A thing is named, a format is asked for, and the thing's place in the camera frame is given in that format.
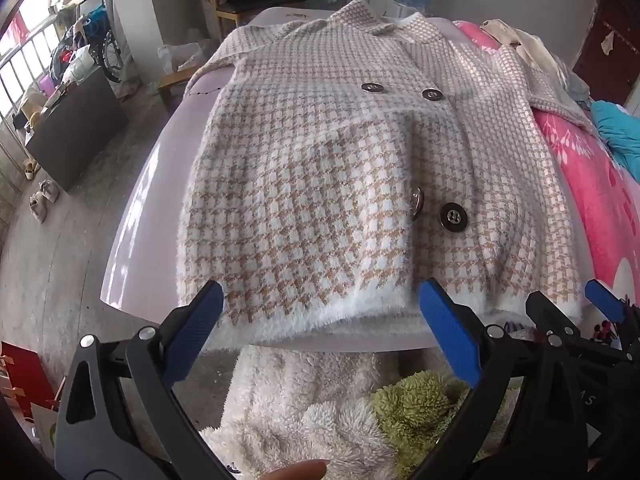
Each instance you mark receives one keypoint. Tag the pink printed blanket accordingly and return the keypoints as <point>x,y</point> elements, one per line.
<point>590,185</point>

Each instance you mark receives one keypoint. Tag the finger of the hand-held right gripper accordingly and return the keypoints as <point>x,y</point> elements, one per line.
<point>605,300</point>
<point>545,310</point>

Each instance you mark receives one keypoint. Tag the yellow slipper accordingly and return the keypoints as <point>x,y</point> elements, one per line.
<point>31,169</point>

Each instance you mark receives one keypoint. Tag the pink plastic container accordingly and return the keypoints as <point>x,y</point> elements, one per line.
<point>48,85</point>

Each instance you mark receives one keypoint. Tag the green fleece cloth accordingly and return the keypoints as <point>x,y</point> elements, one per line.
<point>410,405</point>

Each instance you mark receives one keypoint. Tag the bicycle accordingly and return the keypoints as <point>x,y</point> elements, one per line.
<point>112,55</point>

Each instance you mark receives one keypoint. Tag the dark red door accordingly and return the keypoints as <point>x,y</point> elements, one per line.
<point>615,50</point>

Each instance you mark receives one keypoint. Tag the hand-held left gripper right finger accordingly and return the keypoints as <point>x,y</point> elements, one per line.
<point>450,332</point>

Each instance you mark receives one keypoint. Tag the beige white houndstooth coat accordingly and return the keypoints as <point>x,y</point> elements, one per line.
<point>325,160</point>

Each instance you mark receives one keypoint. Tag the white fleece garment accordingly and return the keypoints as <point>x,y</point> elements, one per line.
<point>280,400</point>

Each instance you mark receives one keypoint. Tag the person's left hand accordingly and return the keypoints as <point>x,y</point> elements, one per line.
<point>300,470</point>

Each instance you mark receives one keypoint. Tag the white plastic bag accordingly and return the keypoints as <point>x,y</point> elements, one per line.
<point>180,55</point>

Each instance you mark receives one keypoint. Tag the white green paper bag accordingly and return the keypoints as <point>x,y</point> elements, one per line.
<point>47,430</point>

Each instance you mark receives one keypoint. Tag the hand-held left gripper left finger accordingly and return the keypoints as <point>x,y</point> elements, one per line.
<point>197,330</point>

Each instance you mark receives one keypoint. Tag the hanging red cloth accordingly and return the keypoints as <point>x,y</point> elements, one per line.
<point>20,26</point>

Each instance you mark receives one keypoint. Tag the wooden chair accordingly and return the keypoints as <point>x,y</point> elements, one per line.
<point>235,10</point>

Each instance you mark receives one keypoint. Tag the dark grey cabinet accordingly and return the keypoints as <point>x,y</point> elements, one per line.
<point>75,130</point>

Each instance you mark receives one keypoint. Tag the red box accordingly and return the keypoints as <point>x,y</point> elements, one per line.
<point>25,370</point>

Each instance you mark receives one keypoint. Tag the low wooden stool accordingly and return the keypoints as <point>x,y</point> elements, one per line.
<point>175,80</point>

